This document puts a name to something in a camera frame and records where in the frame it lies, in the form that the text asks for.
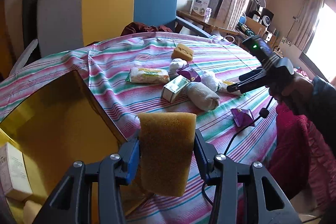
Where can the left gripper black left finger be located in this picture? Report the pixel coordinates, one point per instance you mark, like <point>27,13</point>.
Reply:
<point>71,200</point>

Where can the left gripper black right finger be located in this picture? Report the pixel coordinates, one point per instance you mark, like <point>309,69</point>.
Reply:
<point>263,199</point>

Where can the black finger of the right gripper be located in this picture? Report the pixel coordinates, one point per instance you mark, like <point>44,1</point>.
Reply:
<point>250,81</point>

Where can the white plastic bag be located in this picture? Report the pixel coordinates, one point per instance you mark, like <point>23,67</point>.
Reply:
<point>209,79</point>
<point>175,65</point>

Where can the yellow-brown sponge block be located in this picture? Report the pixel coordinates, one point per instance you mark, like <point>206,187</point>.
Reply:
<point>166,142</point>

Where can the purple snack packet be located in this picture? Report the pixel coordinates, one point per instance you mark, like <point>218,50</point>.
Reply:
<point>243,117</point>
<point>189,73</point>

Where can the green yellow snack packet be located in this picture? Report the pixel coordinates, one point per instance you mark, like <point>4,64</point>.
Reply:
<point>148,76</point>

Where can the dark jacket forearm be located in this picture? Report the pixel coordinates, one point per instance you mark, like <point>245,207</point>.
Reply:
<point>321,110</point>

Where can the person's right hand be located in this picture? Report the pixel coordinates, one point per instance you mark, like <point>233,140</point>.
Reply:
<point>296,95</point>

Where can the wooden side desk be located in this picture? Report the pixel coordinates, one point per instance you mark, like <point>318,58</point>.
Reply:
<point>209,26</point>

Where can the rolled beige sock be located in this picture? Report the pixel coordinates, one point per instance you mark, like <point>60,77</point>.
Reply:
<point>201,96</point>

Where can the white pink box in storage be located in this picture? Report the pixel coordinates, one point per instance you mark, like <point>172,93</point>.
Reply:
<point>14,180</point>

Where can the white blue product box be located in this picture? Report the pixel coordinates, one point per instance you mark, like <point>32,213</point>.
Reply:
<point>199,7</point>

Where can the gold cardboard storage box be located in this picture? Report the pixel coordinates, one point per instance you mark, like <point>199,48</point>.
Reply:
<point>59,124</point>

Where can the green white small carton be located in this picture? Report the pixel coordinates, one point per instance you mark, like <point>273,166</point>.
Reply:
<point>172,90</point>

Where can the striped pink green tablecloth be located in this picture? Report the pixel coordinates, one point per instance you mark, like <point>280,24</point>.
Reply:
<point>105,66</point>

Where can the dark red cloth on chair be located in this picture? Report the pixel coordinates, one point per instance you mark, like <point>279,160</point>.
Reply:
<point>137,27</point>

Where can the grey yellow blue chair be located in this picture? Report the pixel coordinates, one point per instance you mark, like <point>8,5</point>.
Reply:
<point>61,25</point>

